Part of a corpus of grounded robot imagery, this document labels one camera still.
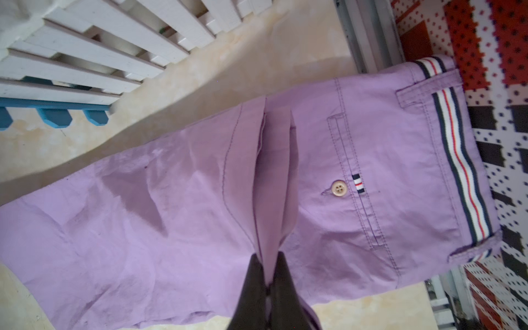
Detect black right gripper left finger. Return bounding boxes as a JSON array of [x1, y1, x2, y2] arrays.
[[227, 254, 267, 330]]

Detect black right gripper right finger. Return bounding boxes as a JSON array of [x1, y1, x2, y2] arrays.
[[269, 252, 311, 330]]

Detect purple long pants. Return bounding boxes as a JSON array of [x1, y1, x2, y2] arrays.
[[1, 56, 503, 329]]

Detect blue white slatted crate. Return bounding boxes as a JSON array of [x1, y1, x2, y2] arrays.
[[1, 1, 272, 130]]

